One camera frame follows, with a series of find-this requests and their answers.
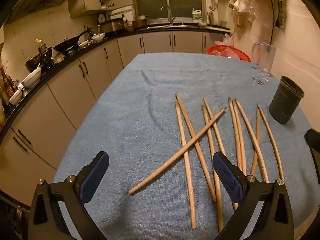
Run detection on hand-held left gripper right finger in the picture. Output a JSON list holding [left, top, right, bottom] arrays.
[[212, 151, 295, 240]]

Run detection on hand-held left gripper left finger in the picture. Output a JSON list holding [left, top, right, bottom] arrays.
[[27, 151, 110, 240]]

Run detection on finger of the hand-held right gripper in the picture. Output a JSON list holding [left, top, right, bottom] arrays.
[[304, 128, 320, 180]]

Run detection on dark round chopstick holder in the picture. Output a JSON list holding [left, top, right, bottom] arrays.
[[269, 75, 305, 125]]

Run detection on group of wooden chopsticks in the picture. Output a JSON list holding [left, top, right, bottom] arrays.
[[128, 93, 285, 233]]

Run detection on blue towel table cover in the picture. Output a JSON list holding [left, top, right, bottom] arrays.
[[51, 52, 320, 240]]

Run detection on small metal screws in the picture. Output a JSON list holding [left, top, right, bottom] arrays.
[[252, 76, 269, 86]]

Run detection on clear glass mug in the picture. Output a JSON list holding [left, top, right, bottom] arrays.
[[251, 41, 277, 77]]

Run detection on beige base kitchen cabinets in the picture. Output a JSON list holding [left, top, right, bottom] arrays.
[[0, 30, 234, 183]]

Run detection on small white bowl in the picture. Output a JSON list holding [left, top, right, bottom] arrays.
[[9, 86, 25, 105]]

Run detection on red plastic basket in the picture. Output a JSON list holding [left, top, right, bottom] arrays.
[[207, 45, 251, 63]]

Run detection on large white bowl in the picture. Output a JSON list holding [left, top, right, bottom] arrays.
[[22, 66, 42, 88]]

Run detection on clear plastic bag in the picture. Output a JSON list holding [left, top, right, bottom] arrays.
[[209, 49, 236, 58]]

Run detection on black kitchen countertop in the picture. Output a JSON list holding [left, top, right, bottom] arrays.
[[0, 25, 232, 140]]

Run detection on dark sauce bottles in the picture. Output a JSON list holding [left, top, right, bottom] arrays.
[[0, 65, 18, 105]]

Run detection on white plastic bag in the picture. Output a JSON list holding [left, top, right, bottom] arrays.
[[215, 32, 235, 47]]

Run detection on black pot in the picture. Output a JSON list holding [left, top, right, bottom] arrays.
[[25, 55, 43, 72]]

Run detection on black wok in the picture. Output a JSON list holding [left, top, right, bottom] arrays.
[[53, 29, 89, 53]]

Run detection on stacked white small bowls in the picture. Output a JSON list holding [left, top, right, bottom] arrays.
[[91, 32, 105, 43]]

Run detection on yellow-capped oil bottle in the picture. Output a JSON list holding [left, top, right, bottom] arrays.
[[36, 39, 48, 55]]

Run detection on wooden cutting board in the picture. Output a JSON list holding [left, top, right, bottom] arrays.
[[206, 25, 230, 32]]

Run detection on hanging plastic bags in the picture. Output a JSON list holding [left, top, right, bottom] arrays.
[[227, 0, 284, 29]]

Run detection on metal countertop appliance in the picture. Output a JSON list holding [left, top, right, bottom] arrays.
[[100, 17, 125, 33]]

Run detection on brown cooking pot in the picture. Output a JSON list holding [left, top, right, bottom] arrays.
[[132, 15, 149, 29]]

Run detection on chrome faucet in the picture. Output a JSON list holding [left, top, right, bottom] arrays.
[[161, 4, 175, 25]]

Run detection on black power cable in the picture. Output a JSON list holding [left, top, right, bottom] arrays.
[[270, 0, 282, 44]]

